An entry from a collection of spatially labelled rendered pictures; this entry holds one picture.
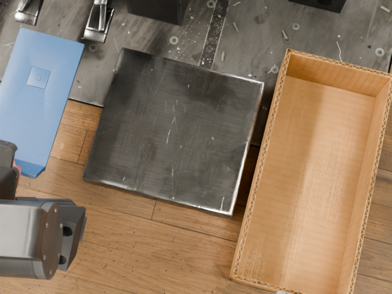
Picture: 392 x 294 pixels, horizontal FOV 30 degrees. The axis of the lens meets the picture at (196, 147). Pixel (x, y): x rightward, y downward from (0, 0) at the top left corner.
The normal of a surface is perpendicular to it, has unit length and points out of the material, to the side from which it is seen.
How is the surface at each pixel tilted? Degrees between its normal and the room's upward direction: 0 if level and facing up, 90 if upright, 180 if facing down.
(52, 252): 86
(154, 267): 0
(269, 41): 0
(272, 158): 0
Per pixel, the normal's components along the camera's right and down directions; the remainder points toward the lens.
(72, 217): 0.24, -0.93
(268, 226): 0.02, -0.25
